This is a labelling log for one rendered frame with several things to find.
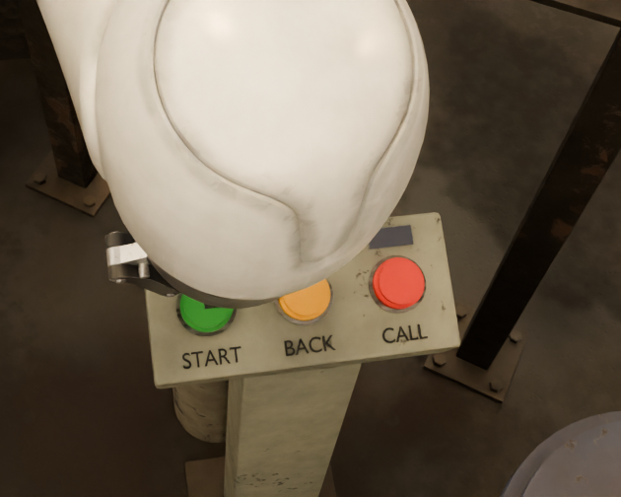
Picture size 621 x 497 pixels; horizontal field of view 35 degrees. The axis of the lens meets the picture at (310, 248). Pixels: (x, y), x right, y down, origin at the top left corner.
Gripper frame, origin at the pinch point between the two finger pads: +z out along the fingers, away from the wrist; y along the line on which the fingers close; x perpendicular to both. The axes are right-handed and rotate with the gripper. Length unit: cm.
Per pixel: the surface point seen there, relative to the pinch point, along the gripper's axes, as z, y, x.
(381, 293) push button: 8.6, -13.1, 1.3
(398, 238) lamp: 9.4, -15.3, -2.9
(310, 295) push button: 8.4, -7.5, 0.8
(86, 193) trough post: 83, 13, -27
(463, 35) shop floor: 94, -54, -52
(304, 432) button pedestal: 28.3, -8.3, 11.4
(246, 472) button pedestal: 37.4, -3.1, 14.8
